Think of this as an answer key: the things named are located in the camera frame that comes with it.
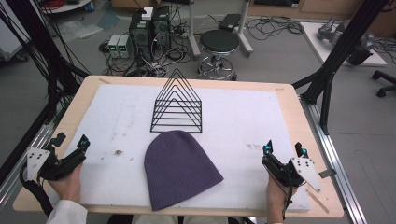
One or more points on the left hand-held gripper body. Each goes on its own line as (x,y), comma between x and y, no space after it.
(59,166)

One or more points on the thin wooden stick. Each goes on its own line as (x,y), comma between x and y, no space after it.
(317,200)

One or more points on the person's left hand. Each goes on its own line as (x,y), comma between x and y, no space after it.
(69,186)

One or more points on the black round stool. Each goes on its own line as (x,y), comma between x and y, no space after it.
(219,42)

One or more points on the black metal frame stand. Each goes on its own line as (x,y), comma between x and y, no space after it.
(46,53)
(336,56)

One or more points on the white round table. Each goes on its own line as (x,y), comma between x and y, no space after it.
(67,5)

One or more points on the person's right hand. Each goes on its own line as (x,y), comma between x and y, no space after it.
(275,199)

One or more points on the white metal stand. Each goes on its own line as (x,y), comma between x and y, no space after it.
(244,34)

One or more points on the black office chair base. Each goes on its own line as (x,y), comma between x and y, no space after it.
(384,82)

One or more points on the white floor platform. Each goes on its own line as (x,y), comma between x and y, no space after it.
(323,49)

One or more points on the purple knit beanie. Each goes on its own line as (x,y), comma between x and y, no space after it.
(179,171)

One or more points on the black computer tower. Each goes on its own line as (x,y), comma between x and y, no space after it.
(162,28)
(140,35)

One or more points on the grey metal bracket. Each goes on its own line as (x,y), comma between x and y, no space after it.
(327,173)

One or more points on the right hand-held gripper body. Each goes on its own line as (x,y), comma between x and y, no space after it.
(285,172)

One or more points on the grey bench power supply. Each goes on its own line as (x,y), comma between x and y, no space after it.
(114,45)
(125,46)

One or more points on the clear plastic sheet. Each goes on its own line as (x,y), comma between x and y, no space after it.
(79,29)

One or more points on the white foam mat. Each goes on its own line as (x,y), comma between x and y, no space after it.
(124,124)

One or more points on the white box device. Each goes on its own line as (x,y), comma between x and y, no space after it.
(147,13)

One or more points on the grey equipment case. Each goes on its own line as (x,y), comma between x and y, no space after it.
(11,42)

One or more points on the aluminium rail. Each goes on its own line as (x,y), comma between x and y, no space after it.
(336,161)
(29,149)

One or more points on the black flat box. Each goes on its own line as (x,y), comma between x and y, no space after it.
(229,22)

